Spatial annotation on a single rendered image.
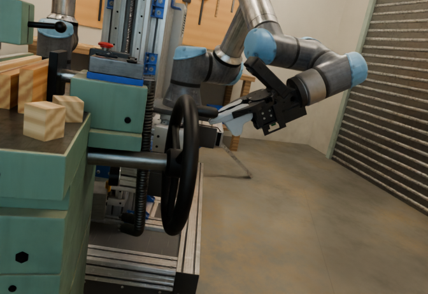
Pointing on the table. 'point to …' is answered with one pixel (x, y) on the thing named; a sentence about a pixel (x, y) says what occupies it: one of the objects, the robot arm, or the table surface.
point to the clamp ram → (58, 74)
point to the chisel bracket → (16, 21)
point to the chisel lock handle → (49, 25)
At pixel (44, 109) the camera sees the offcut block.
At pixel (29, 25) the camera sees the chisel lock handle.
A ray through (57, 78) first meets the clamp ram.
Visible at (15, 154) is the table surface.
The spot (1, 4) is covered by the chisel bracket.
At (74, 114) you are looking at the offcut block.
